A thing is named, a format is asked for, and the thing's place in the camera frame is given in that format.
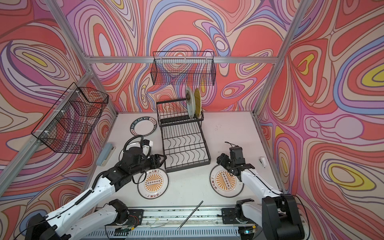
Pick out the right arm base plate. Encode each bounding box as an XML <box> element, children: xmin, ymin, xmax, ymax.
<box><xmin>218</xmin><ymin>208</ymin><xmax>258</xmax><ymax>226</ymax></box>

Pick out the yellow striped plate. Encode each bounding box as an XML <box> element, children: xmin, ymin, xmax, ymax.
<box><xmin>194</xmin><ymin>88</ymin><xmax>202</xmax><ymax>118</ymax></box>

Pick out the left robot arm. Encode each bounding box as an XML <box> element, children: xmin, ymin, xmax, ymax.
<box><xmin>26</xmin><ymin>147</ymin><xmax>167</xmax><ymax>240</ymax></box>

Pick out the black rimmed lettered plate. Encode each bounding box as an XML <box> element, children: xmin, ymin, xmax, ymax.
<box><xmin>130</xmin><ymin>116</ymin><xmax>158</xmax><ymax>137</ymax></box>

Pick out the left wall wire basket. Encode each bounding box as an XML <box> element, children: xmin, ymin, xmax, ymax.
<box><xmin>31</xmin><ymin>83</ymin><xmax>109</xmax><ymax>154</ymax></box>

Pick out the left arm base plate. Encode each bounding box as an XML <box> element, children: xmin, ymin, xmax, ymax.
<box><xmin>114</xmin><ymin>209</ymin><xmax>144</xmax><ymax>227</ymax></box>

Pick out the metal rod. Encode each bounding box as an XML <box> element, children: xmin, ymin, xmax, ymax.
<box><xmin>177</xmin><ymin>200</ymin><xmax>204</xmax><ymax>231</ymax></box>

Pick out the orange sunburst plate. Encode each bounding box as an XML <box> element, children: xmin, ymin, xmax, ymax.
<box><xmin>210</xmin><ymin>165</ymin><xmax>244</xmax><ymax>198</ymax></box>
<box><xmin>137</xmin><ymin>169</ymin><xmax>170</xmax><ymax>200</ymax></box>

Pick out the pale green flower plate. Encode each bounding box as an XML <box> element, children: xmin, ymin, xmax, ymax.
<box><xmin>186</xmin><ymin>86</ymin><xmax>196</xmax><ymax>119</ymax></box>

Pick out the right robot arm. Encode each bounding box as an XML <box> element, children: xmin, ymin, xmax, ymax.
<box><xmin>217</xmin><ymin>146</ymin><xmax>305</xmax><ymax>240</ymax></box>

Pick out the black wire dish rack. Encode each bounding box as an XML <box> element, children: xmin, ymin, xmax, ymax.
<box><xmin>157</xmin><ymin>98</ymin><xmax>211</xmax><ymax>173</ymax></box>

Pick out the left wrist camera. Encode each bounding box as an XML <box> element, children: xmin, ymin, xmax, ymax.
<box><xmin>142</xmin><ymin>139</ymin><xmax>154</xmax><ymax>154</ymax></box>

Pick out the back wall wire basket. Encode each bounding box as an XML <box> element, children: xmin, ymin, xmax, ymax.
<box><xmin>151</xmin><ymin>50</ymin><xmax>216</xmax><ymax>87</ymax></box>

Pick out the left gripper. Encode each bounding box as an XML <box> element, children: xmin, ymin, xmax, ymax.
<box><xmin>129</xmin><ymin>154</ymin><xmax>168</xmax><ymax>178</ymax></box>

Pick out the white plate under left gripper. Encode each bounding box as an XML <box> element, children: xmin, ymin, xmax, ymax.
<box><xmin>119</xmin><ymin>150</ymin><xmax>125</xmax><ymax>161</ymax></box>

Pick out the small white table clip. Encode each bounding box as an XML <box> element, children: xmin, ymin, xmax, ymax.
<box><xmin>259</xmin><ymin>157</ymin><xmax>268</xmax><ymax>168</ymax></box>

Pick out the wall wire basket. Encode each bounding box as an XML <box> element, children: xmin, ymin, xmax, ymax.
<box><xmin>31</xmin><ymin>83</ymin><xmax>109</xmax><ymax>154</ymax></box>
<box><xmin>151</xmin><ymin>50</ymin><xmax>216</xmax><ymax>87</ymax></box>

